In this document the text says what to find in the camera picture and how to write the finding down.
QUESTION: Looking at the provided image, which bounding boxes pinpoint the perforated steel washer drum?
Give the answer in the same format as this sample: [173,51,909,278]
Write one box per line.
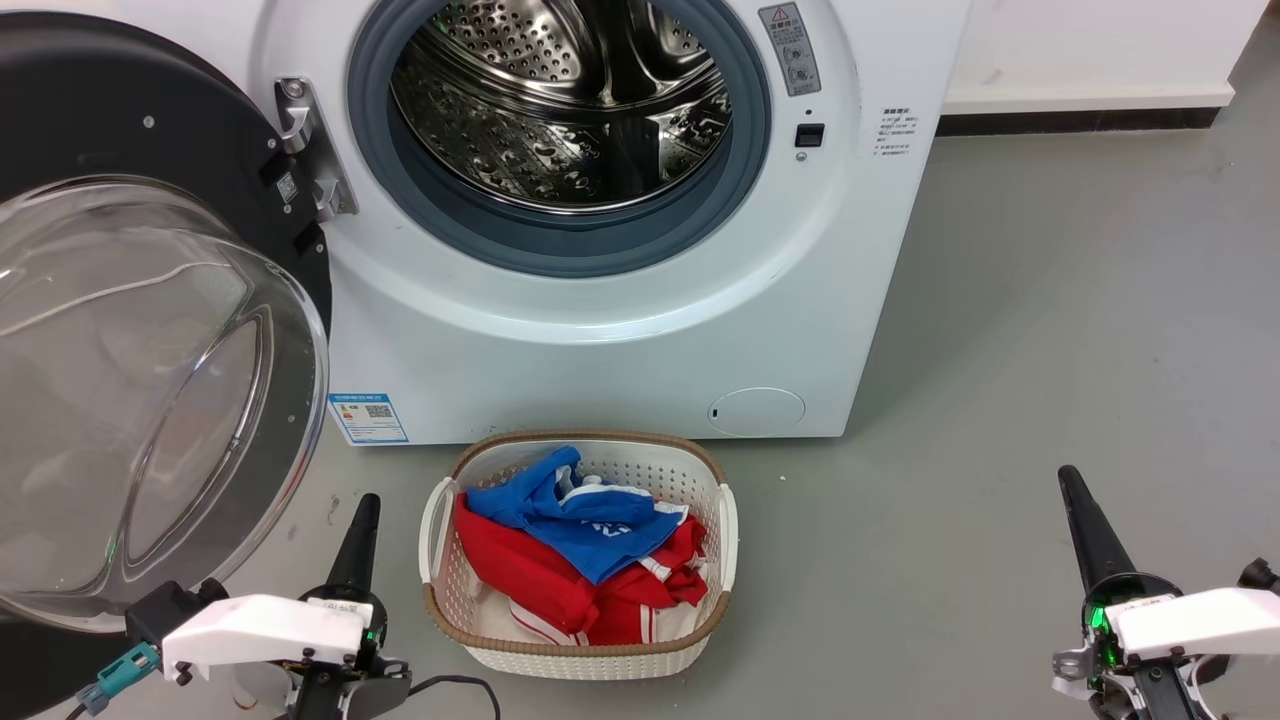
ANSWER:
[390,0,734,214]

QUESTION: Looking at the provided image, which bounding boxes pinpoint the silver metal door hinge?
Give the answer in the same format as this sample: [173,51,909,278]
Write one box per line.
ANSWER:
[273,75,359,223]

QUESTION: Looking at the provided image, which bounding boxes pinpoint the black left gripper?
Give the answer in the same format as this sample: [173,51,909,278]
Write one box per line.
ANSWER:
[290,494,411,720]

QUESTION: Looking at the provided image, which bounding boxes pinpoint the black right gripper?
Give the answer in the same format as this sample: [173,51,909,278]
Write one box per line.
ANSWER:
[1052,466,1231,720]

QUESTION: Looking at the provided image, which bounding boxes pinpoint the white front-load washing machine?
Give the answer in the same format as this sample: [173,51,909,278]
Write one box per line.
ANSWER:
[60,0,973,446]

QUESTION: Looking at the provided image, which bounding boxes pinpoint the black round glass washer door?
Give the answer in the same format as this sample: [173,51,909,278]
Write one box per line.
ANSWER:
[0,10,334,720]

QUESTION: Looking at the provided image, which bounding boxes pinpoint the round white filter cover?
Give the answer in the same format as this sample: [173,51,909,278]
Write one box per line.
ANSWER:
[707,387,807,438]

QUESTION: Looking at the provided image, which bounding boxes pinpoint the small printed text label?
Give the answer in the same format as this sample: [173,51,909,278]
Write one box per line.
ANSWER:
[878,105,916,161]

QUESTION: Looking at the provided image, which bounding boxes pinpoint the white woven-rim laundry basket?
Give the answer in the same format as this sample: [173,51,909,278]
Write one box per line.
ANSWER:
[418,430,740,681]

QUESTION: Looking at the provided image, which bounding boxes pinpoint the blue energy label sticker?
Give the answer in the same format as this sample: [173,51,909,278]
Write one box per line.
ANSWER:
[328,393,410,445]

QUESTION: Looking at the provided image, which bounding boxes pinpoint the blue garment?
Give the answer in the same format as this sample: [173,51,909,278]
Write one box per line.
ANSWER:
[465,446,691,586]

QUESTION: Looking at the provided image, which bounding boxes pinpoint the grey warning sticker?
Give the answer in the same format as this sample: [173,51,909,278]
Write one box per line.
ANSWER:
[757,2,823,98]

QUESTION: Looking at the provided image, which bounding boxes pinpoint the red garment with white stripes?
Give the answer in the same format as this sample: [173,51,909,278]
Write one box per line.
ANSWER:
[453,492,709,647]

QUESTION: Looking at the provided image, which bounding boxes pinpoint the teal cable connector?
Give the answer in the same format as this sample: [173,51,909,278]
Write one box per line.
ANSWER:
[78,642,161,716]

